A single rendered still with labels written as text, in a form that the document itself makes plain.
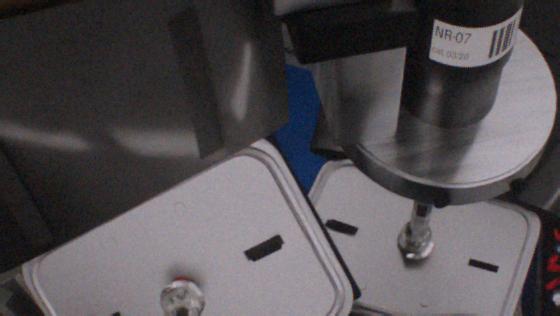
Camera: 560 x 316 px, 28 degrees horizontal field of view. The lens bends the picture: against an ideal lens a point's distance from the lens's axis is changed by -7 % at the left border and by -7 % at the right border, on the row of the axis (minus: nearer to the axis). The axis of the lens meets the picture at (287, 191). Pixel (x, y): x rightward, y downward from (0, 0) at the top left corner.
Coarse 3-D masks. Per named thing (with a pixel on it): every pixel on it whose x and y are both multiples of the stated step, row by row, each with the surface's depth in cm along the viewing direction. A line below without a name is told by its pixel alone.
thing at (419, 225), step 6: (414, 204) 41; (420, 204) 40; (426, 204) 39; (414, 210) 41; (420, 210) 40; (426, 210) 40; (414, 216) 41; (420, 216) 41; (426, 216) 41; (414, 222) 41; (420, 222) 41; (426, 222) 41; (414, 228) 41; (420, 228) 41; (426, 228) 42; (414, 234) 42; (420, 234) 42
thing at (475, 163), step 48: (288, 0) 27; (336, 0) 27; (384, 0) 28; (336, 48) 28; (384, 48) 29; (528, 48) 35; (336, 96) 31; (384, 96) 31; (528, 96) 34; (336, 144) 33; (384, 144) 33; (432, 144) 33; (480, 144) 33; (528, 144) 33; (432, 192) 33; (480, 192) 33
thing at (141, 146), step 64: (128, 0) 32; (192, 0) 33; (256, 0) 33; (0, 64) 32; (64, 64) 33; (128, 64) 33; (192, 64) 33; (256, 64) 33; (0, 128) 33; (64, 128) 33; (128, 128) 33; (192, 128) 34; (256, 128) 34; (0, 192) 34; (64, 192) 34; (128, 192) 34; (0, 256) 35
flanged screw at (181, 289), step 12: (168, 288) 35; (180, 288) 34; (192, 288) 35; (168, 300) 34; (180, 300) 34; (192, 300) 34; (204, 300) 35; (168, 312) 34; (180, 312) 35; (192, 312) 34
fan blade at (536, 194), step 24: (528, 0) 50; (552, 0) 50; (528, 24) 49; (552, 24) 49; (552, 48) 48; (552, 72) 48; (312, 144) 46; (552, 144) 45; (552, 168) 45; (528, 192) 44; (552, 192) 44; (552, 216) 44
